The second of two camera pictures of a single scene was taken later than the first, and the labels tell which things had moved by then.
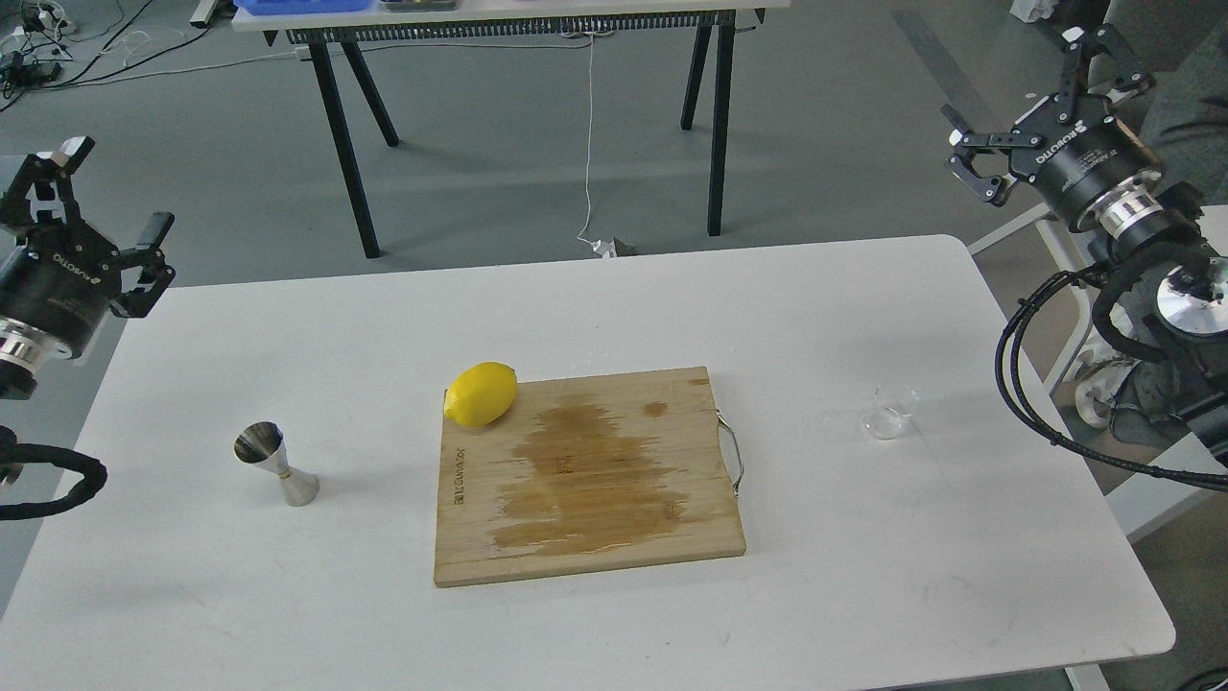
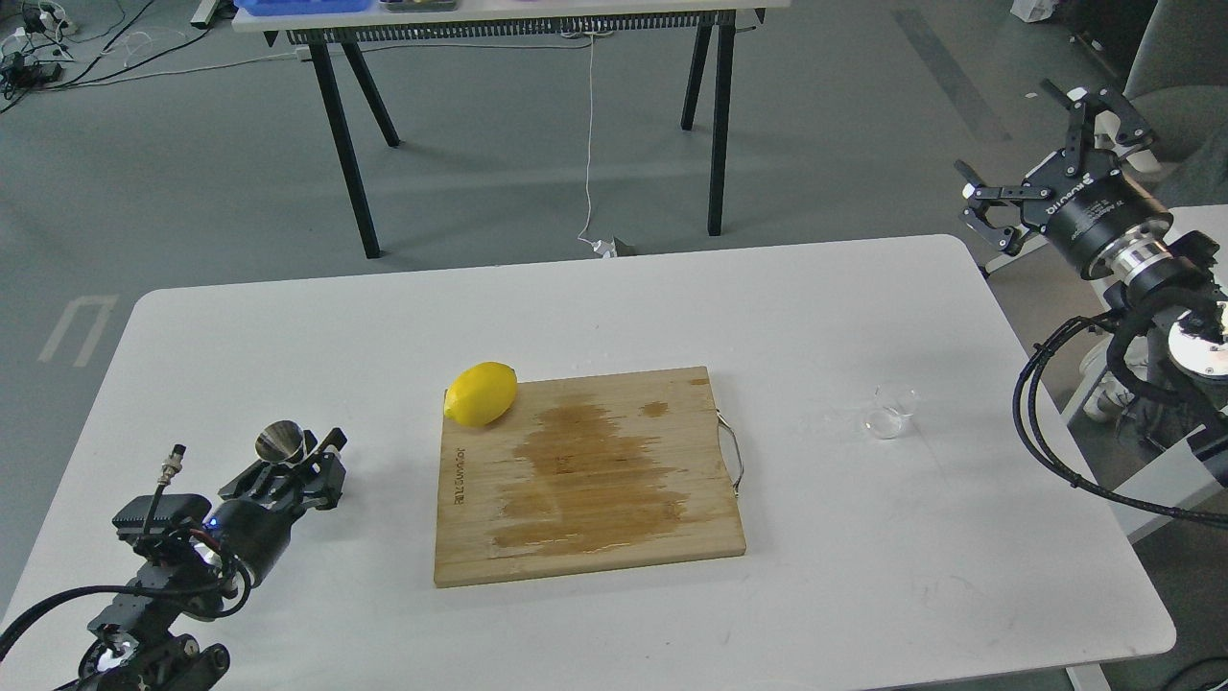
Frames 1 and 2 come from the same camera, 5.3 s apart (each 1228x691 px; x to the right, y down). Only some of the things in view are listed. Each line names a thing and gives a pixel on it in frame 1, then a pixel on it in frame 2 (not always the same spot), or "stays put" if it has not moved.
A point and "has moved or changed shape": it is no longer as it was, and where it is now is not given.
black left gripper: [65, 275] to [249, 524]
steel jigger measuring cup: [262, 444] has moved or changed shape
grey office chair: [1142, 400] to [1176, 79]
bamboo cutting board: [588, 474] stays put
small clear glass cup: [893, 408] stays put
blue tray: [263, 9] stays put
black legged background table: [335, 28] stays put
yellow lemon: [481, 393] stays put
